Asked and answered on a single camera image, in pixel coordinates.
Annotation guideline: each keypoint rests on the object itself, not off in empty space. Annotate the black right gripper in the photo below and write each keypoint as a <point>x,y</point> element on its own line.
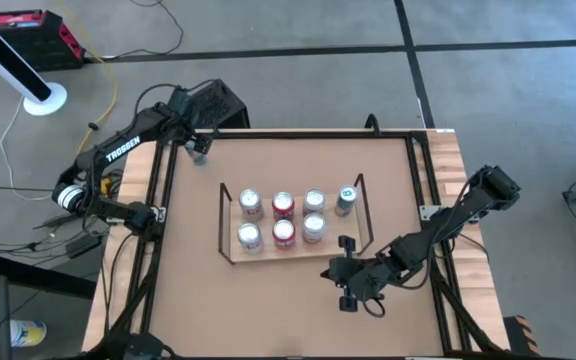
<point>355,277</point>

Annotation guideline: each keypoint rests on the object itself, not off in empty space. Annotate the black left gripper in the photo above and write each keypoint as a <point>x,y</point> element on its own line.
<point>199,141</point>

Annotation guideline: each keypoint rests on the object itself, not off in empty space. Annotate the blue silver Red Bull can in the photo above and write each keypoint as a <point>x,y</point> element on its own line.
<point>199,159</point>
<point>346,197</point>

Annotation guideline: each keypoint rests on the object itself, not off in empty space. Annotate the orange-red Fanta can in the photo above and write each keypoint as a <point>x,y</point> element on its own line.
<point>283,204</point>
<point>284,232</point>

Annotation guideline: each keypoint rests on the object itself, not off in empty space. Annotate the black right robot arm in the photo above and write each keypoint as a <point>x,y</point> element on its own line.
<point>468,210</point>

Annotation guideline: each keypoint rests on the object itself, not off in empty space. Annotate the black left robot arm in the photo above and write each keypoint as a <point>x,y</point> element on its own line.
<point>123,147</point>

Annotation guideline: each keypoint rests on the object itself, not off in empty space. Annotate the black perforated computer case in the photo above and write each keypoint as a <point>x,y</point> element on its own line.
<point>218,107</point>

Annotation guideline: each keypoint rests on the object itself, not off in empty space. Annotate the black power adapter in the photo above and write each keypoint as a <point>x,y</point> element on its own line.
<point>83,244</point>

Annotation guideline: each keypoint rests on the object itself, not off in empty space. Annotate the white pole stand round base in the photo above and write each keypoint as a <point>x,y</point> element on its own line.
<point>45,102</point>

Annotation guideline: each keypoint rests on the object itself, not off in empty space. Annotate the red black tool case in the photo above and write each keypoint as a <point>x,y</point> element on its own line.
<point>43,45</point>

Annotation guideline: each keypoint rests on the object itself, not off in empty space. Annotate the black box hazard stripes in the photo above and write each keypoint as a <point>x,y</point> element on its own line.
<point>515,335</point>

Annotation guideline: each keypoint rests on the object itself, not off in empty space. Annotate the yellow white canister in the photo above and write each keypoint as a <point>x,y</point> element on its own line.
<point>28,332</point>

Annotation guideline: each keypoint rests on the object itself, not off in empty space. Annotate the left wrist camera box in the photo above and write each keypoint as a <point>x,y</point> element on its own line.
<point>180,101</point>

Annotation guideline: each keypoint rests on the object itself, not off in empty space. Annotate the black metal table frame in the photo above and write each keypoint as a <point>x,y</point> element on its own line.
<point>318,134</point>

